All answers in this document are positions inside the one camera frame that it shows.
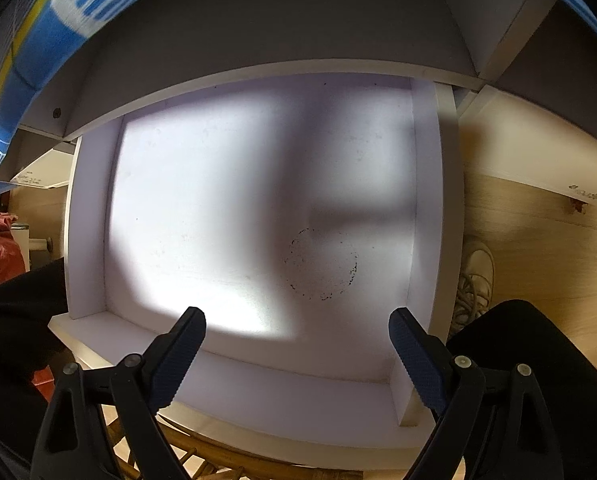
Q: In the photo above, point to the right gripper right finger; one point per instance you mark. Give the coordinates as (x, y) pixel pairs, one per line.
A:
(423, 356)

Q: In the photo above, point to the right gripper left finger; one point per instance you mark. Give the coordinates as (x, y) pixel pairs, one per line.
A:
(172, 354)

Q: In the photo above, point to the white sneaker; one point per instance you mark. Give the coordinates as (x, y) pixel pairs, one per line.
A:
(475, 285)

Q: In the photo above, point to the wicker chair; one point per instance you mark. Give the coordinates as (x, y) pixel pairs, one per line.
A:
(204, 458)

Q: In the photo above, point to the white bed drawer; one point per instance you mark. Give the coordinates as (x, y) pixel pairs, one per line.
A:
(297, 212)

